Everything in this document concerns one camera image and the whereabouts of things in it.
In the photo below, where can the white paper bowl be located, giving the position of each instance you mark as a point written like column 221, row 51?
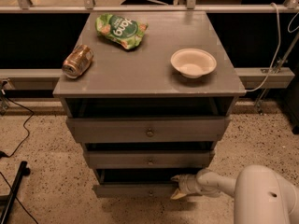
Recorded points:
column 193, row 63

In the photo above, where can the black stand leg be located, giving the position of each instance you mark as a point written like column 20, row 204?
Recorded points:
column 7, row 201

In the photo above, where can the green snack bag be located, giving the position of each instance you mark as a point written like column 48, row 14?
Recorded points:
column 125, row 32

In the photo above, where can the grey middle drawer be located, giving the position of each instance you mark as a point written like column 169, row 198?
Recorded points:
column 148, row 159

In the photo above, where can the metal railing frame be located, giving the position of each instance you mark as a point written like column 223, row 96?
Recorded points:
column 149, row 8

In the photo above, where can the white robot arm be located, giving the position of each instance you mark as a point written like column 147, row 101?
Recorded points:
column 261, row 195

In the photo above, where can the gold drink can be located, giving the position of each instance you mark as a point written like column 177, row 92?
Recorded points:
column 78, row 61

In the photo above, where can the grey top drawer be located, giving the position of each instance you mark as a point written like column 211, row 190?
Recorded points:
column 147, row 130

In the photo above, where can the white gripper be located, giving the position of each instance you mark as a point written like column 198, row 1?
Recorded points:
column 187, row 184

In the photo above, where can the grey wooden drawer cabinet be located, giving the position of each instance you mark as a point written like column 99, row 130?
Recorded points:
column 143, row 84

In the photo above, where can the grey drawer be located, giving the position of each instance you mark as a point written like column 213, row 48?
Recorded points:
column 151, row 182
column 148, row 159
column 147, row 130

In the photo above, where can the grey bottom drawer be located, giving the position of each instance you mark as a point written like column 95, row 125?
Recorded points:
column 151, row 182

